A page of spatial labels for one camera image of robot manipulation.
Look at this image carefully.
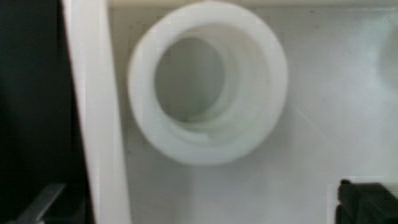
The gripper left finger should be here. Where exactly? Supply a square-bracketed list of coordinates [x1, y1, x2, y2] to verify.
[14, 182, 90, 224]

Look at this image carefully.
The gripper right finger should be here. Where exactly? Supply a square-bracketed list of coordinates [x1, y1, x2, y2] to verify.
[333, 179, 398, 224]

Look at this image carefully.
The white square table top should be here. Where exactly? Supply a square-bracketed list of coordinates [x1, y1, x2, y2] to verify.
[60, 0, 398, 224]

